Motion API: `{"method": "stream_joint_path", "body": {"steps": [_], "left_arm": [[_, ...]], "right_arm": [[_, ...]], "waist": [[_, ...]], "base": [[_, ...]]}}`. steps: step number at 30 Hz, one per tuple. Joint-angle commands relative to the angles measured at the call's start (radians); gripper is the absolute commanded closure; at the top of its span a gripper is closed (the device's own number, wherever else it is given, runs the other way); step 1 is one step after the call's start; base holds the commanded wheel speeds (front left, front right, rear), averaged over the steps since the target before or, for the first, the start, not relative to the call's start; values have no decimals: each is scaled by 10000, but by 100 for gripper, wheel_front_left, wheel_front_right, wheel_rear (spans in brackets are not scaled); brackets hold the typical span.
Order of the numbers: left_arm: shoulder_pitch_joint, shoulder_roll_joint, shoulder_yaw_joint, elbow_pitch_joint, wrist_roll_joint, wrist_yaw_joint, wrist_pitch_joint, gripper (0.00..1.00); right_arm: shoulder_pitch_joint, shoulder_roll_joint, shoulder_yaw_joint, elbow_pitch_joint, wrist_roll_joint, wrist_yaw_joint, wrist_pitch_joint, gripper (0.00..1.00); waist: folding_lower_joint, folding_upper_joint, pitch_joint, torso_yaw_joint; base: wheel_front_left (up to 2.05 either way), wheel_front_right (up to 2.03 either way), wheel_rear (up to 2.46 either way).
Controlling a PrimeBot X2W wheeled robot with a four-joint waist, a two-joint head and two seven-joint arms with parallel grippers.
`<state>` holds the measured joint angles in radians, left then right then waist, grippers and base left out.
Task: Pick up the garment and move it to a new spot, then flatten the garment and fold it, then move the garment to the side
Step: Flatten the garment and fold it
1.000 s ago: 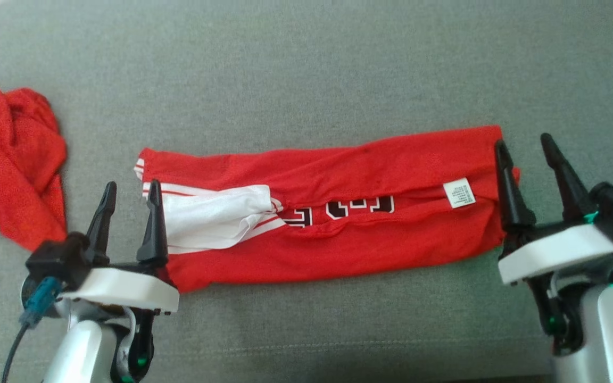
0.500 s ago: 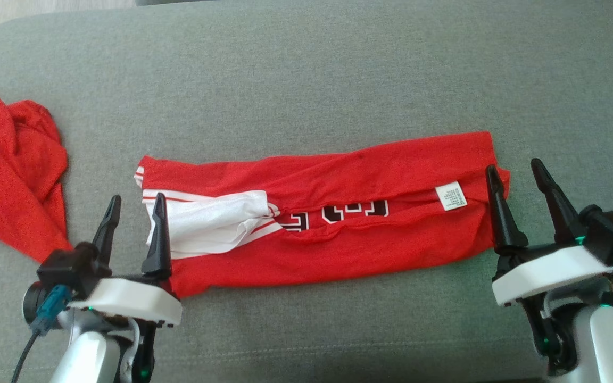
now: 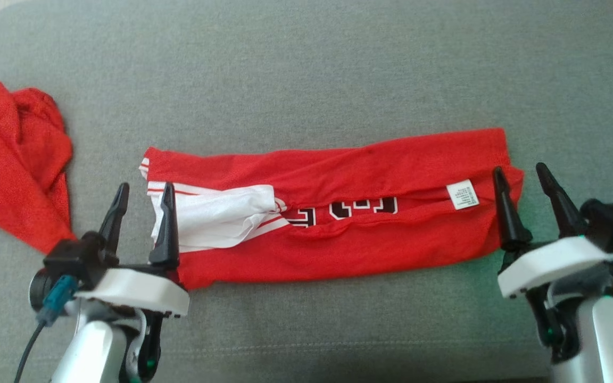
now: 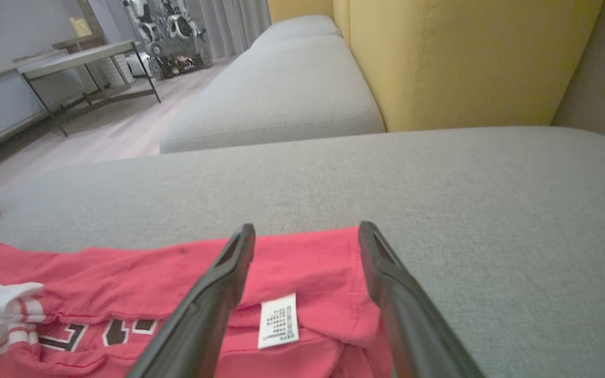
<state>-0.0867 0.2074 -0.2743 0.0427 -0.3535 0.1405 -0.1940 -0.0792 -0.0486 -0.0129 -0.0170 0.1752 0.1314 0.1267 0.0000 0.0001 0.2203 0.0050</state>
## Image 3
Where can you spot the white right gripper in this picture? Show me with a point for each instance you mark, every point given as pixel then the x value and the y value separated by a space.
pixel 551 263

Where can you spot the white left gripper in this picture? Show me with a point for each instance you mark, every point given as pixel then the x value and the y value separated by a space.
pixel 141 290

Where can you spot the red white basketball jersey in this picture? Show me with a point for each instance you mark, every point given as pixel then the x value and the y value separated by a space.
pixel 365 244

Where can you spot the red shorts with white trim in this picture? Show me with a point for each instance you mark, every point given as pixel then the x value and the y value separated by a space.
pixel 8 159

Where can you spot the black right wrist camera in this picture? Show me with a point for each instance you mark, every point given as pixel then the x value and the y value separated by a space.
pixel 612 221

